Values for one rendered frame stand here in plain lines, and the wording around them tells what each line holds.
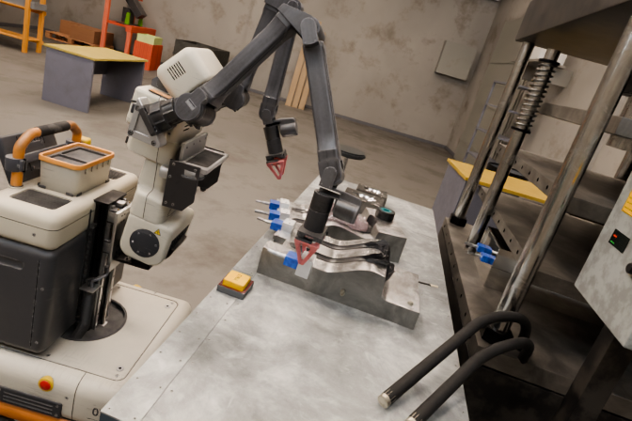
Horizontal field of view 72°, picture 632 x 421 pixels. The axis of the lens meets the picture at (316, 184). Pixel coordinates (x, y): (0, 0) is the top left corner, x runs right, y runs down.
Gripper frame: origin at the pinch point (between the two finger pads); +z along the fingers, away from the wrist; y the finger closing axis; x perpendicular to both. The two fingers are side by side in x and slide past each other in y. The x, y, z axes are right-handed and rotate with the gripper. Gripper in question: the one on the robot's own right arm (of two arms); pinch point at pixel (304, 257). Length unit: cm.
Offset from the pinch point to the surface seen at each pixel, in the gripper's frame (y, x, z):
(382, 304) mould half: 10.4, -25.2, 9.9
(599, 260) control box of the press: 11, -72, -24
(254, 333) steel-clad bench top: -17.3, 4.0, 15.3
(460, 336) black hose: -1.2, -45.4, 4.4
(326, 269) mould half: 11.7, -6.4, 6.4
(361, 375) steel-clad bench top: -17.4, -23.7, 14.7
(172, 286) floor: 102, 78, 96
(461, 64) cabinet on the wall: 1048, -108, -127
